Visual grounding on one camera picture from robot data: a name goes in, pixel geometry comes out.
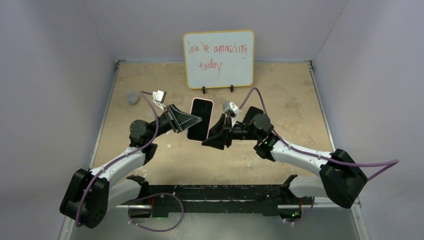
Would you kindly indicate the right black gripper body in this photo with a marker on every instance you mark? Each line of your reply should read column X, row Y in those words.
column 240, row 132

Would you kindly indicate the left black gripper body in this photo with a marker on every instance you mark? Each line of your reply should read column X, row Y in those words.
column 166, row 122

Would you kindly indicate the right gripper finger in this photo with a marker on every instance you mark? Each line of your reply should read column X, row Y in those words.
column 217, row 140
column 217, row 127

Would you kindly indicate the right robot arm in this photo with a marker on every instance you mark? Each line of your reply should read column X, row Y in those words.
column 335, row 174

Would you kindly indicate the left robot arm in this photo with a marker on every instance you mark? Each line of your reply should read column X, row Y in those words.
column 91, row 193

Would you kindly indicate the black phone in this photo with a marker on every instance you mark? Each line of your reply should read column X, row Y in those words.
column 251, row 113

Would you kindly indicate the black whiteboard stand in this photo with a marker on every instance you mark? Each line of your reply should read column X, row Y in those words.
column 205, row 89

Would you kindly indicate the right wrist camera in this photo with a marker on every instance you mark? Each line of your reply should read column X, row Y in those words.
column 232, row 111

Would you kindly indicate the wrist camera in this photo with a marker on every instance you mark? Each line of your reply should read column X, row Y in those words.
column 159, row 96
column 232, row 111

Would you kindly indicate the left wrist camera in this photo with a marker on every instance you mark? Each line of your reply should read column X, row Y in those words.
column 159, row 96

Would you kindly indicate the white board with yellow frame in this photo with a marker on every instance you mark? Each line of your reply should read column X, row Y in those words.
column 219, row 59

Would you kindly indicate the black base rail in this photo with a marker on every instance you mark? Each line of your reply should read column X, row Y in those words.
column 266, row 199

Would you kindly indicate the aluminium frame rail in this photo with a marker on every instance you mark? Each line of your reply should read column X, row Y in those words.
column 320, row 220

